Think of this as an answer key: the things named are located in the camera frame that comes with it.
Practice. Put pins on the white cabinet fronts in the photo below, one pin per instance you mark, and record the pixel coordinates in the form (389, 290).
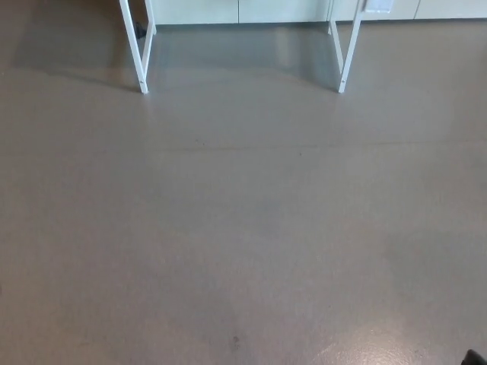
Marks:
(274, 9)

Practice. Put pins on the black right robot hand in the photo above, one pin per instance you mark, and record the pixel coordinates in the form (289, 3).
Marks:
(477, 359)

